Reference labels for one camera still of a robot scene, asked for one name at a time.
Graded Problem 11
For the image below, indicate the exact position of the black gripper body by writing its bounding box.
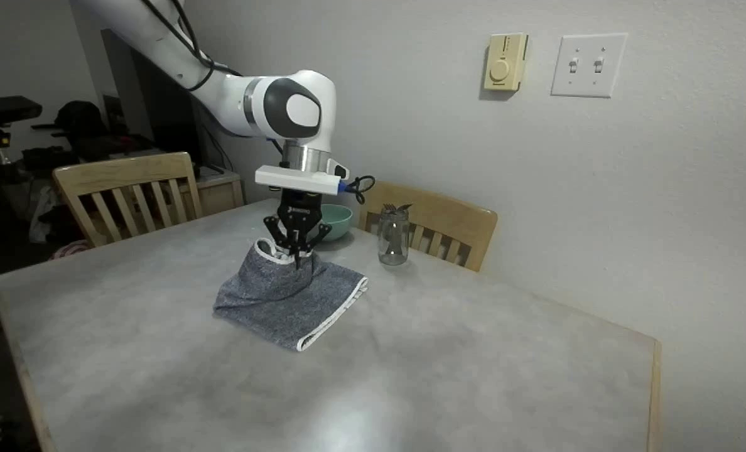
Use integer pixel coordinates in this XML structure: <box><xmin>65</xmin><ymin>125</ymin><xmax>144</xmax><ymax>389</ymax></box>
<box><xmin>275</xmin><ymin>188</ymin><xmax>330</xmax><ymax>228</ymax></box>

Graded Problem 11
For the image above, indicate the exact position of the blue grey striped towel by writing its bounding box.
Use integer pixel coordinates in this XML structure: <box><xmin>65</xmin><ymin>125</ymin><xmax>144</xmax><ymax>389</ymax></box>
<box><xmin>212</xmin><ymin>238</ymin><xmax>372</xmax><ymax>355</ymax></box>

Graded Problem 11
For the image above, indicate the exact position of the teal ceramic bowl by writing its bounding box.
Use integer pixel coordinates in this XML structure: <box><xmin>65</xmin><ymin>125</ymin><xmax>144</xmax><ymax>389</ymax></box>
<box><xmin>314</xmin><ymin>203</ymin><xmax>360</xmax><ymax>246</ymax></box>

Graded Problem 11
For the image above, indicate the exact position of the small wooden cabinet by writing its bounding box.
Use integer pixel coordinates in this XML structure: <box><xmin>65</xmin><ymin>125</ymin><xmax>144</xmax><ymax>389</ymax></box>
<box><xmin>193</xmin><ymin>169</ymin><xmax>248</xmax><ymax>217</ymax></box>

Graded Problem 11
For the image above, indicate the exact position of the clear glass jar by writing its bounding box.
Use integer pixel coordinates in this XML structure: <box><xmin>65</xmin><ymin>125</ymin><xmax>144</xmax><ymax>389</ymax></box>
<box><xmin>374</xmin><ymin>203</ymin><xmax>414</xmax><ymax>269</ymax></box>

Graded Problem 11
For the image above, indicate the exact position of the black bag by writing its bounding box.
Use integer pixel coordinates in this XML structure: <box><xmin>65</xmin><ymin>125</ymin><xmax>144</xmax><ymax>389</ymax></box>
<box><xmin>30</xmin><ymin>98</ymin><xmax>159</xmax><ymax>163</ymax></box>

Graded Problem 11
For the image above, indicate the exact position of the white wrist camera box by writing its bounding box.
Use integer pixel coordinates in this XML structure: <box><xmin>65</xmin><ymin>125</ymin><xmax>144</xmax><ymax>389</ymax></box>
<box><xmin>252</xmin><ymin>163</ymin><xmax>346</xmax><ymax>202</ymax></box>

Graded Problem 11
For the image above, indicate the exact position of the beige wall thermostat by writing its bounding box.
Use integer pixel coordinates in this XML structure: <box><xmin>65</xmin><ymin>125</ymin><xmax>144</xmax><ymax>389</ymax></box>
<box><xmin>480</xmin><ymin>33</ymin><xmax>530</xmax><ymax>97</ymax></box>

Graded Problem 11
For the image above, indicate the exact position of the white light switch plate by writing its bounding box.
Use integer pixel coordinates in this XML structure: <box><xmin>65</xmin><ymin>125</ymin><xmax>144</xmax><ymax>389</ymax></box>
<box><xmin>551</xmin><ymin>31</ymin><xmax>632</xmax><ymax>102</ymax></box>

